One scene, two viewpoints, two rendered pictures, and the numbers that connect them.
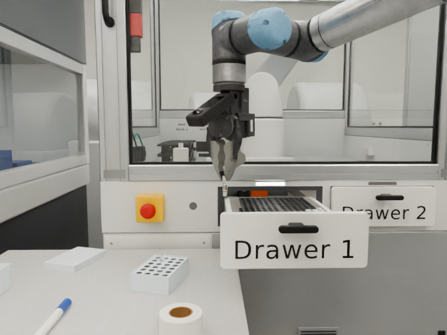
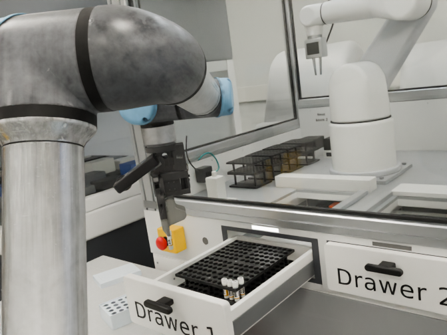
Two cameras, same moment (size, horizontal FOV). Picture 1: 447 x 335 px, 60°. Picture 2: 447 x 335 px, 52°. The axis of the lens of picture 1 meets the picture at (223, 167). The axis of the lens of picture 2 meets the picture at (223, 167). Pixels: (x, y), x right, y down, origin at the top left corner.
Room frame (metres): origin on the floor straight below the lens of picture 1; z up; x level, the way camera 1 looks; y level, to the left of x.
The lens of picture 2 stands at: (0.23, -0.81, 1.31)
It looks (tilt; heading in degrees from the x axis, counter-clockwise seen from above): 11 degrees down; 43
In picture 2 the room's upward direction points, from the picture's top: 8 degrees counter-clockwise
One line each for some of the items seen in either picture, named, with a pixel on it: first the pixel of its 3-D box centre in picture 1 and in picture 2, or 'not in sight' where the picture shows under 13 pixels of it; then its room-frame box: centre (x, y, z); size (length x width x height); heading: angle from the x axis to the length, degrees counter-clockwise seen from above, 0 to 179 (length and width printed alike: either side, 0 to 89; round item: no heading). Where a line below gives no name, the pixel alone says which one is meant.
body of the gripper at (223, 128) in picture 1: (231, 112); (167, 170); (0.88, -0.02, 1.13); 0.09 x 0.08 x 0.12; 139
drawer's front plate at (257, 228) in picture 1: (293, 240); (175, 312); (0.74, -0.14, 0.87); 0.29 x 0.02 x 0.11; 91
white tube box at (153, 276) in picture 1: (161, 272); (128, 307); (0.81, 0.14, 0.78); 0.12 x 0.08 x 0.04; 166
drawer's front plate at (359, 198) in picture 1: (382, 206); (392, 276); (1.06, -0.45, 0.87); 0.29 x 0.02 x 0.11; 91
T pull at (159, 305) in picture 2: (297, 227); (162, 304); (0.72, -0.14, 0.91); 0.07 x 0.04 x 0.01; 91
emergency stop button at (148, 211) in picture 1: (148, 211); (162, 242); (1.00, 0.20, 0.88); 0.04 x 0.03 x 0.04; 91
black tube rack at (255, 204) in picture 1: (277, 218); (237, 274); (0.94, -0.13, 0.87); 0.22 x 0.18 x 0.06; 1
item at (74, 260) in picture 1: (76, 258); (117, 274); (0.93, 0.37, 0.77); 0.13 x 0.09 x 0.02; 163
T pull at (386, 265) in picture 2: (387, 197); (385, 267); (1.04, -0.45, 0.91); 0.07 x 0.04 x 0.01; 91
